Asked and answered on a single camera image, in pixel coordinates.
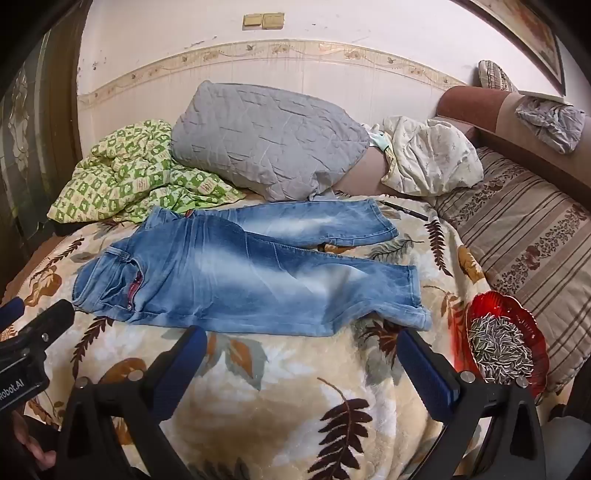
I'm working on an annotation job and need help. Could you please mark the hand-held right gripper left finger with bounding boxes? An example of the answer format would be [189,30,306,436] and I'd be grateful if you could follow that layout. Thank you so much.
[55,325,209,480]

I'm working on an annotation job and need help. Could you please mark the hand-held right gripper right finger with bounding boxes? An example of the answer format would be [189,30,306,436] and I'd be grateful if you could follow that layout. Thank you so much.
[397,327,548,480]

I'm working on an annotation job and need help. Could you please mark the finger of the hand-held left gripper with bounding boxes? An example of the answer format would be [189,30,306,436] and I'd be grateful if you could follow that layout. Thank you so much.
[7,299,76,365]
[0,296,25,330]

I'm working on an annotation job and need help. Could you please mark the blue denim pants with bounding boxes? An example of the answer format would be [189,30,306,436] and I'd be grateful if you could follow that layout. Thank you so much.
[71,198,433,339]

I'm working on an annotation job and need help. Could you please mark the person's left hand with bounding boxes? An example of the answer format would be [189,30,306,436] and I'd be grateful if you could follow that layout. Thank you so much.
[11,408,58,470]

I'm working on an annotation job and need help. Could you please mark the sunflower seeds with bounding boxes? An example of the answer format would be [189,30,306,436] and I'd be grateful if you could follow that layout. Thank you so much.
[468,312,536,385]

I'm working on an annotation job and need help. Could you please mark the red glass bowl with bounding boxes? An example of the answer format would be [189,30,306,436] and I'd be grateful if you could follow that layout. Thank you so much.
[464,291,549,403]

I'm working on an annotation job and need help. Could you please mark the leaf print fluffy blanket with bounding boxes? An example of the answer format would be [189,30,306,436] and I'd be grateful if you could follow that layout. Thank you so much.
[0,194,496,480]

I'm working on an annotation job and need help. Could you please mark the black pen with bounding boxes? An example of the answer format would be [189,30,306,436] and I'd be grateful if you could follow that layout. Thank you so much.
[379,200,430,219]

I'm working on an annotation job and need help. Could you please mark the green patterned blanket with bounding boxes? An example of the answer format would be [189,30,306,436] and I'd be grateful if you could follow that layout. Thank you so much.
[46,119,247,224]

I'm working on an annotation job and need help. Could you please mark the wooden wardrobe door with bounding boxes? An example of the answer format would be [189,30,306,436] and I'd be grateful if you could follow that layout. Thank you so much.
[0,0,94,289]

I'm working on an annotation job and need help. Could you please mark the striped floral sofa cushion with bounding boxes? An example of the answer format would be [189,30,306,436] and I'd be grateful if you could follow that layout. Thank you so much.
[435,146,591,394]

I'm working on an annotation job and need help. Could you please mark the cream floral cloth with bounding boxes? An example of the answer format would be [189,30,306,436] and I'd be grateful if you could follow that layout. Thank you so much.
[381,115,485,197]

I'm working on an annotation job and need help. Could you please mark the light blue cloth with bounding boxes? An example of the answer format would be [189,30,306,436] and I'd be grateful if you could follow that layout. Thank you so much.
[368,128,394,152]

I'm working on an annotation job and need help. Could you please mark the grey quilted pillow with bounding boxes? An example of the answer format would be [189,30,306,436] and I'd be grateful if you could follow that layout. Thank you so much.
[170,80,371,203]

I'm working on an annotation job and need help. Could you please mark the brown sofa backrest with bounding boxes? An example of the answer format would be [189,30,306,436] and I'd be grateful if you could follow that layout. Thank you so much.
[436,85,591,188]

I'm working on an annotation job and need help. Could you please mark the grey crumpled cloth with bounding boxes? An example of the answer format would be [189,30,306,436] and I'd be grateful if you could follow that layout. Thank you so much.
[514,95,587,154]

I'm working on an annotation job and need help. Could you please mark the white book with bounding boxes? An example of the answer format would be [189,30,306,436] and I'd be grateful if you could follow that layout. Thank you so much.
[517,89,574,106]

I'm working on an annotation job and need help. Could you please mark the framed wall picture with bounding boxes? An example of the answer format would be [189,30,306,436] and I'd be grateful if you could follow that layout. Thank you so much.
[465,0,568,96]

